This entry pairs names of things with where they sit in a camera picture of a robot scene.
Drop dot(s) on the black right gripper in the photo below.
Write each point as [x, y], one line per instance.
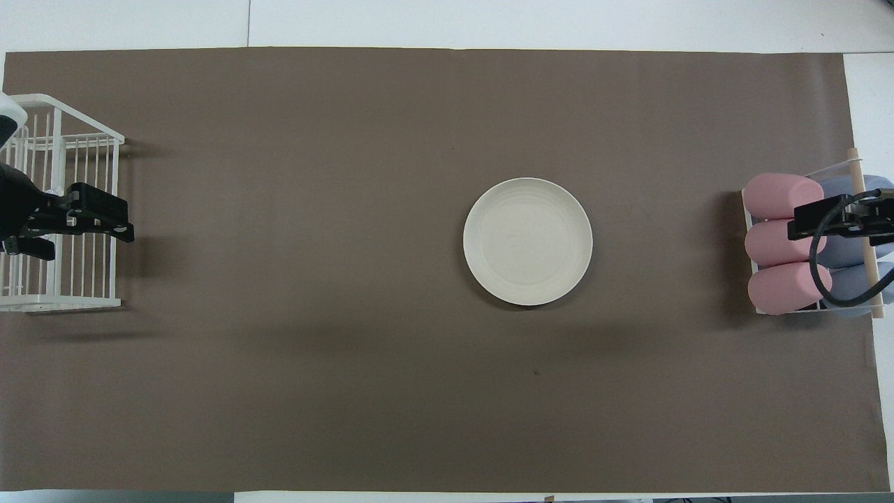
[885, 202]

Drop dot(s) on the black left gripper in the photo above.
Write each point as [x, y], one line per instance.
[14, 202]

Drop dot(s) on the cream round plate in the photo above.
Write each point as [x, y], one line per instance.
[527, 241]

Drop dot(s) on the cup rack with wooden rod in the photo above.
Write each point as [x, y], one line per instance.
[858, 180]

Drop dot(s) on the pink plastic cup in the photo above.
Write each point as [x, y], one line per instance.
[768, 244]
[775, 195]
[786, 288]

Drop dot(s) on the brown table mat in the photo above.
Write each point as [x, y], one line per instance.
[349, 175]

